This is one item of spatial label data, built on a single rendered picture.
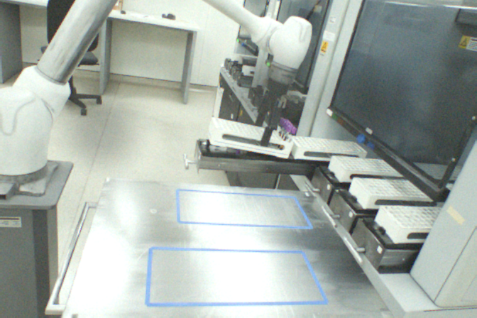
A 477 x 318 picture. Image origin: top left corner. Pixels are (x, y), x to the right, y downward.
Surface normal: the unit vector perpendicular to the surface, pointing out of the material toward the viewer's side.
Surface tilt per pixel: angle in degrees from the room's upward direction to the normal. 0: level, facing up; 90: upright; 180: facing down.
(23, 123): 75
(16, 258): 90
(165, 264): 0
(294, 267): 0
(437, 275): 90
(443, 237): 90
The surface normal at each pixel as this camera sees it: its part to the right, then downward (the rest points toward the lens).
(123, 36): 0.21, 0.42
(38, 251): 0.83, 0.36
